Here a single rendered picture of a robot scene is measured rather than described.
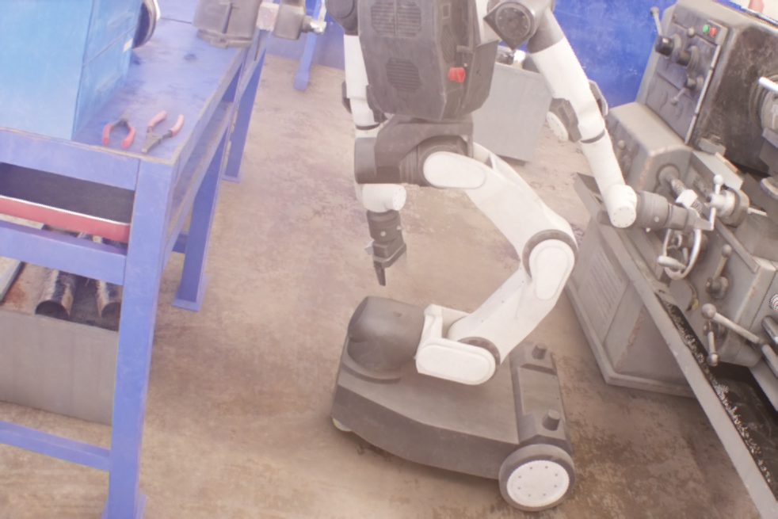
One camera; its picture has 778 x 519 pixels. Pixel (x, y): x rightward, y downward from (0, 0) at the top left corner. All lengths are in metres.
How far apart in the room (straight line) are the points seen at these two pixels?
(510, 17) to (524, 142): 3.04
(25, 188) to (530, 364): 1.49
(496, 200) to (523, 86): 2.70
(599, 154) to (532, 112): 2.81
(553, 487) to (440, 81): 1.07
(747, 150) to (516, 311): 1.17
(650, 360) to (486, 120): 2.13
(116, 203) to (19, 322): 0.50
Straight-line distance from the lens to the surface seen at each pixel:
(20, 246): 1.55
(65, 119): 1.42
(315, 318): 2.75
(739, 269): 2.17
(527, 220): 2.05
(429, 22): 1.76
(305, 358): 2.54
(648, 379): 3.03
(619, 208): 2.00
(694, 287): 2.37
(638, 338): 2.91
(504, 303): 2.14
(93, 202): 1.66
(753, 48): 2.85
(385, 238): 2.26
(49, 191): 1.69
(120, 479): 1.80
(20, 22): 1.41
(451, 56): 1.82
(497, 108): 4.68
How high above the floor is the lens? 1.38
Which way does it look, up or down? 24 degrees down
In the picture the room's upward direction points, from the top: 16 degrees clockwise
